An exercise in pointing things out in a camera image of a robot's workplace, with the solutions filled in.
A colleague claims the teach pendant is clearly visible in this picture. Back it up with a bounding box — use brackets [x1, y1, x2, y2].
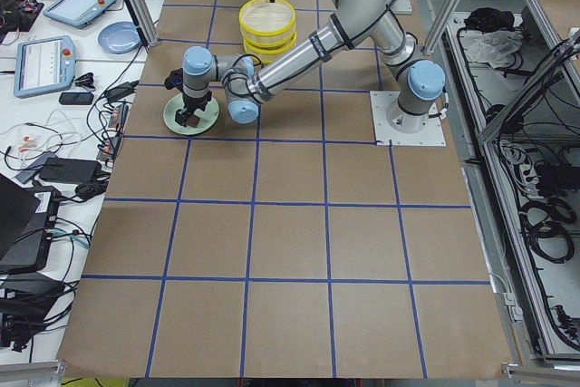
[14, 35, 76, 98]
[43, 0, 117, 28]

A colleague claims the green plate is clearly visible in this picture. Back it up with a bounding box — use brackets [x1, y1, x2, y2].
[163, 93, 219, 136]

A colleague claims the white cloth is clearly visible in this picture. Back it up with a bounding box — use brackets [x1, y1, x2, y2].
[465, 30, 524, 69]

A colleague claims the yellow steamer layer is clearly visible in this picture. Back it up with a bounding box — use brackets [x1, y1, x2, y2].
[238, 0, 296, 46]
[243, 33, 297, 64]

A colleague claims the black laptop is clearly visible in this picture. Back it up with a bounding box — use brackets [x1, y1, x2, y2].
[1, 175, 60, 275]

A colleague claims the brown bun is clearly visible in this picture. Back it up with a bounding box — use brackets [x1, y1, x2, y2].
[187, 119, 201, 128]

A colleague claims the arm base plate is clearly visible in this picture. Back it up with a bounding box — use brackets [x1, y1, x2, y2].
[388, 0, 412, 15]
[370, 91, 446, 147]

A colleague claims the lower teach pendant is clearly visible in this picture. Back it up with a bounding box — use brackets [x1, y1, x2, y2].
[14, 35, 76, 98]

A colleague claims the blue plate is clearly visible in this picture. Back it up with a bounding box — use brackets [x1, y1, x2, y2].
[97, 21, 141, 54]

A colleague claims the black power brick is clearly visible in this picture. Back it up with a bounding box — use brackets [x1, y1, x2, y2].
[38, 158, 102, 184]

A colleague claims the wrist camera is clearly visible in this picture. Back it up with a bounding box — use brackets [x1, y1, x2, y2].
[164, 68, 183, 92]

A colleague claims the upper teach pendant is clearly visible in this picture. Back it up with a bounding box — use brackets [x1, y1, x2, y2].
[43, 0, 117, 28]

